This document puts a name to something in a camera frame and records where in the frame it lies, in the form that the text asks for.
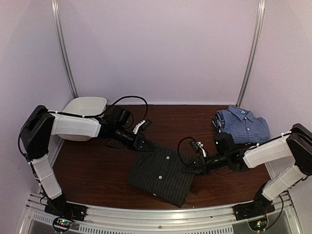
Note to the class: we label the left circuit board with leds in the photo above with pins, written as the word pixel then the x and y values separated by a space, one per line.
pixel 61 224

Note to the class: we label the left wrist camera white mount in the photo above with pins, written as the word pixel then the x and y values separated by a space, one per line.
pixel 142 126

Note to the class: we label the aluminium frame post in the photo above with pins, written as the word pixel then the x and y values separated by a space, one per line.
pixel 63 50
pixel 259 20

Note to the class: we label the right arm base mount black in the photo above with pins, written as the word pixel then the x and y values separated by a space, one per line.
pixel 258 207

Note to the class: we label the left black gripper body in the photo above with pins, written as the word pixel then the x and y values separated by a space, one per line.
pixel 136 142

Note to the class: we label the blue checked shirt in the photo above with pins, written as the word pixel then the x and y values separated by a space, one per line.
pixel 242 125

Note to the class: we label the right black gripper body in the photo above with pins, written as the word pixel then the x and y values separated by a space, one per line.
pixel 204 167

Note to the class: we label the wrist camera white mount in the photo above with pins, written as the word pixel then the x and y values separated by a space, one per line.
pixel 142 126
pixel 198 147

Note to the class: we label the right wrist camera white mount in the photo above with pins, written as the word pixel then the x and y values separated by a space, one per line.
pixel 198 147

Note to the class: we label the circuit board with leds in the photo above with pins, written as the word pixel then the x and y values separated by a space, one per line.
pixel 61 224
pixel 258 225

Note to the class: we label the right aluminium frame post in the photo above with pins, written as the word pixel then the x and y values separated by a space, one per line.
pixel 259 20

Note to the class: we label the white plastic basin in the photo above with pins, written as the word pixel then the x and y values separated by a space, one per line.
pixel 88 106

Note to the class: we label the right circuit board with leds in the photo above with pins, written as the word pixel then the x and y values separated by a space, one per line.
pixel 258 225

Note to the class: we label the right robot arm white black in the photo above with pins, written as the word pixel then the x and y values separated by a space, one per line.
pixel 296 143

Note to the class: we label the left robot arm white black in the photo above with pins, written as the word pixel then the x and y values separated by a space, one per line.
pixel 35 134

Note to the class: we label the front aluminium rail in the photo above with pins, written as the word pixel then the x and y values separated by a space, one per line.
pixel 209 220

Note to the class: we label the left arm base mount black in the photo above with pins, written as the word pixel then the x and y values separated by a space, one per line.
pixel 62 208

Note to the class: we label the black pinstriped long sleeve shirt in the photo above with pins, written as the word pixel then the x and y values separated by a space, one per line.
pixel 160 173

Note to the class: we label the left aluminium frame post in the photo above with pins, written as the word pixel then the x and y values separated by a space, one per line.
pixel 63 50

